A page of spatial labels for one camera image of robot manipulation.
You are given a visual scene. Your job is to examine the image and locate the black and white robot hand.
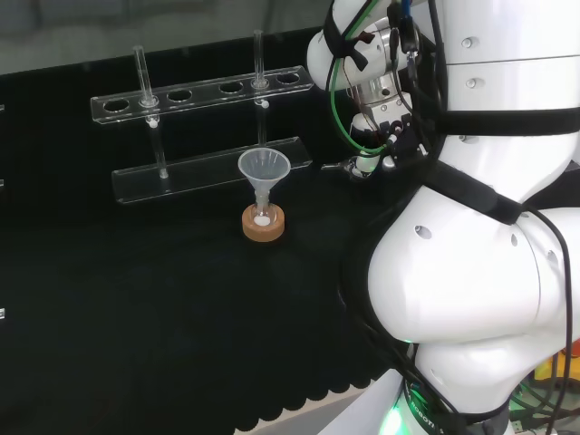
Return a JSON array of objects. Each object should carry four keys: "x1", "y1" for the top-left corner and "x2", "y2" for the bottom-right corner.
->
[{"x1": 347, "y1": 101, "x2": 430, "y2": 181}]

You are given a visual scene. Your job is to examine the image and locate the yellow stop button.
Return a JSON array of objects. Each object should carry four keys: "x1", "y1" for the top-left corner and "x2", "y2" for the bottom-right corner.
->
[{"x1": 532, "y1": 338, "x2": 580, "y2": 382}]

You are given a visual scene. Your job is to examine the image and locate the clear plastic funnel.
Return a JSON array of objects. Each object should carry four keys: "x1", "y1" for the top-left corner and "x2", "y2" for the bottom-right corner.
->
[{"x1": 237, "y1": 147, "x2": 292, "y2": 206}]

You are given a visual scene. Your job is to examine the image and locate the black table cloth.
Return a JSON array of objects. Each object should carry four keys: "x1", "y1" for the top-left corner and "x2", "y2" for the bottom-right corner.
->
[{"x1": 0, "y1": 26, "x2": 580, "y2": 435}]

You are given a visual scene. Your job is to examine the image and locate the small round-bottom glass flask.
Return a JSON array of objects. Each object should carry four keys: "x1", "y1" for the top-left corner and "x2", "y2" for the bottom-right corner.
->
[{"x1": 251, "y1": 192, "x2": 278, "y2": 229}]

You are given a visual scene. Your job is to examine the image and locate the cork ring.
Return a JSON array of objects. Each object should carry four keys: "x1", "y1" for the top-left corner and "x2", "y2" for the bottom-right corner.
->
[{"x1": 241, "y1": 203, "x2": 288, "y2": 244}]

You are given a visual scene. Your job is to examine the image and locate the green cable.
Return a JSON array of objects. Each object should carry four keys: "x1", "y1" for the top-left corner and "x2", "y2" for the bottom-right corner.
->
[{"x1": 329, "y1": 0, "x2": 396, "y2": 156}]

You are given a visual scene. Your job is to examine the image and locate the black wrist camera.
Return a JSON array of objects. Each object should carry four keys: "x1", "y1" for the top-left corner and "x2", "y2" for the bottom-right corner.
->
[{"x1": 385, "y1": 3, "x2": 423, "y2": 65}]

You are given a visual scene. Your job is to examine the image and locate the clear acrylic funnel stand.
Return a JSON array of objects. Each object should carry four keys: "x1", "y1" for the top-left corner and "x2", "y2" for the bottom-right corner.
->
[{"x1": 89, "y1": 29, "x2": 315, "y2": 206}]

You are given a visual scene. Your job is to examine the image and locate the black cable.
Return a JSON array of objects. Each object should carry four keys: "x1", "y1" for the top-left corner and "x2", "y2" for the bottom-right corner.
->
[{"x1": 516, "y1": 202, "x2": 573, "y2": 435}]

